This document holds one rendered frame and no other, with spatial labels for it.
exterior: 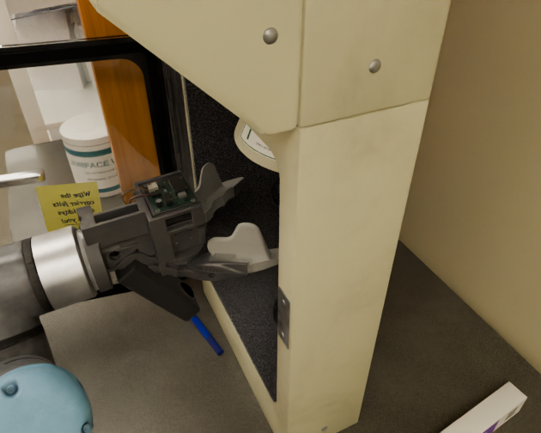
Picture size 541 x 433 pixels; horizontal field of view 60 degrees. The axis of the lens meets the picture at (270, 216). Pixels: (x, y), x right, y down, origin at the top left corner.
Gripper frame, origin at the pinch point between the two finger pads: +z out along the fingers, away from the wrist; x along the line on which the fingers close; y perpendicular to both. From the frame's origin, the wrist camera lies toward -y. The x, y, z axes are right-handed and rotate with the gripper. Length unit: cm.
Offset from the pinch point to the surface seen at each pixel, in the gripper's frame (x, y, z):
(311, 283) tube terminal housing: -14.1, 3.4, -2.5
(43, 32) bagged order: 125, -10, -18
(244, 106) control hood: -14.2, 21.7, -7.6
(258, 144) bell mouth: -2.4, 11.4, -2.0
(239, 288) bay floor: 9.2, -20.4, -1.9
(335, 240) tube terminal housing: -14.1, 7.6, -0.3
